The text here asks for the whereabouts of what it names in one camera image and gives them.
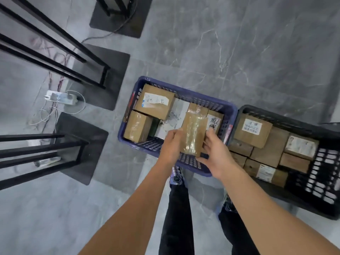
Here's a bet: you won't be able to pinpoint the white cardboard box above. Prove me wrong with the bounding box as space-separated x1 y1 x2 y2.
156 99 191 140

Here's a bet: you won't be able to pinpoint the black plastic crate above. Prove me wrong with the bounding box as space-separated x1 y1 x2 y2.
227 104 340 220

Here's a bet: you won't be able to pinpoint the person's right hand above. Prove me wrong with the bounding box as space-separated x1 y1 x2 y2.
196 128 237 181

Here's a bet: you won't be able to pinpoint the small brown box purple edge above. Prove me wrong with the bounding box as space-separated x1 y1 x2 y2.
230 152 248 168

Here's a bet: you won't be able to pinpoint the white power strip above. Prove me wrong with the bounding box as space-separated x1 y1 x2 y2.
44 90 78 106

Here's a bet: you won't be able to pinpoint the brown box peeling white label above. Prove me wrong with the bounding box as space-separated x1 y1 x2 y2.
134 84 176 121

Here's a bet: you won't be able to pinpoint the large plain brown box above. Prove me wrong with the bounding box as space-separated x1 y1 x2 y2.
249 126 290 168

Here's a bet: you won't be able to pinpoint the black floor cable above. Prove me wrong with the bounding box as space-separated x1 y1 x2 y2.
81 0 138 44

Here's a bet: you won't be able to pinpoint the brown box barcode label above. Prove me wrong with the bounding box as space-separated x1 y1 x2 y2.
284 133 320 160

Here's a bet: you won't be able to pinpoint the person's leg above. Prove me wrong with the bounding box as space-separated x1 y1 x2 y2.
159 183 195 255
217 204 261 255

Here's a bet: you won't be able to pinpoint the person's left forearm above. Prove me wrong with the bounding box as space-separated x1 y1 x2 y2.
78 159 173 255

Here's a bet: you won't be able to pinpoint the person's right forearm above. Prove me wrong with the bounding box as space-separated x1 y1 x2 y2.
219 164 340 255

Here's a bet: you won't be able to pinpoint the brown box handwritten label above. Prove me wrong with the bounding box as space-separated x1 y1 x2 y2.
206 110 225 135

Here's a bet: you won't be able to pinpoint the brown cardboard box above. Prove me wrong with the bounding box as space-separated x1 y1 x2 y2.
228 139 254 158

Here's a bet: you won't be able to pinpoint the taped brown box red print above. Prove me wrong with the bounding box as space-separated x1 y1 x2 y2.
279 152 311 174

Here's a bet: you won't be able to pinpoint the long taped brown box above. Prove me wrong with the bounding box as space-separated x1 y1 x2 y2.
187 103 210 117

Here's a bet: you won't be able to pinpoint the square brown box clear tape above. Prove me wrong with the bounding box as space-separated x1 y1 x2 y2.
123 111 153 144

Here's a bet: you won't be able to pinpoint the person's right leg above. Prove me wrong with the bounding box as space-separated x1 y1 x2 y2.
217 204 261 255

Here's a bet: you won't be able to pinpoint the green cardboard box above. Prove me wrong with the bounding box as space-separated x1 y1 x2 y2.
148 118 160 138

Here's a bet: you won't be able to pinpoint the red and black wires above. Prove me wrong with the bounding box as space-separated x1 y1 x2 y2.
29 37 74 130

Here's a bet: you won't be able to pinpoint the tall brown box glossy tape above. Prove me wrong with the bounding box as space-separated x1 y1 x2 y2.
180 112 209 157

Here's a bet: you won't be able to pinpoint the person's left hand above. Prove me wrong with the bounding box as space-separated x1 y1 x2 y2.
157 128 186 168

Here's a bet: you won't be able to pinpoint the blue plastic crate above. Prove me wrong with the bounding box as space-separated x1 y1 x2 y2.
118 76 239 177

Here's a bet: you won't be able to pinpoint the person's left leg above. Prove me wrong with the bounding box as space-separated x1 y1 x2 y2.
159 183 195 255

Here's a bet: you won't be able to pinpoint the brown box square white label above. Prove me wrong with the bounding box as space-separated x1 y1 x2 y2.
233 114 273 149

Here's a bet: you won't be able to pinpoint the person's right shoe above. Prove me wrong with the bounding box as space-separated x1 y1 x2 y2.
215 195 237 213

